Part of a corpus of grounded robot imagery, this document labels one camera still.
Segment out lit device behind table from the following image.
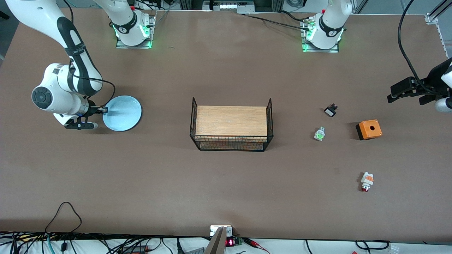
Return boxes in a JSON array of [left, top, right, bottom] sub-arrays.
[[203, 0, 255, 13]]

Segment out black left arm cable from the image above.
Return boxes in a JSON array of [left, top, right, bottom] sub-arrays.
[[398, 0, 440, 95]]

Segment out thin black looped cable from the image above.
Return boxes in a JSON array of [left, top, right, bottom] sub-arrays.
[[44, 202, 82, 233]]

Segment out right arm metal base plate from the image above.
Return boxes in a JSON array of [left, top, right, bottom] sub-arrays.
[[116, 14, 156, 49]]

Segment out black cable to arm base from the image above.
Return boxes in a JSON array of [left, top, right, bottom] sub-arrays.
[[244, 13, 313, 31]]

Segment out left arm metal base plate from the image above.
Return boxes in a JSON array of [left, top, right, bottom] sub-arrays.
[[300, 17, 340, 53]]

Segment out red push button switch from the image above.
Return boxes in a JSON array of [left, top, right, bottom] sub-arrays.
[[361, 171, 375, 193]]

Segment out red clip lead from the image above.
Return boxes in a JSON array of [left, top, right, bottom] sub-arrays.
[[244, 238, 270, 254]]

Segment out small silver box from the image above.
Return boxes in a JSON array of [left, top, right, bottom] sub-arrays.
[[210, 225, 233, 237]]

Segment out light blue round plate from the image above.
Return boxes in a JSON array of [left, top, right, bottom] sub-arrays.
[[102, 95, 142, 132]]

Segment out black wire rack wooden shelf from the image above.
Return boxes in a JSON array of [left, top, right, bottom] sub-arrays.
[[190, 97, 274, 152]]

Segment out orange button enclosure box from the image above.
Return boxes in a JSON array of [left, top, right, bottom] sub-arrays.
[[355, 119, 383, 141]]

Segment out black coiled cable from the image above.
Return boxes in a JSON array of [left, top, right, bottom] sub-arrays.
[[355, 240, 391, 251]]

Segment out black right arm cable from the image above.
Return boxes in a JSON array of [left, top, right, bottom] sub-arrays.
[[62, 0, 116, 108]]

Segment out grey metal bar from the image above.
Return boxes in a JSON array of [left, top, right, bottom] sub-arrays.
[[204, 227, 226, 254]]

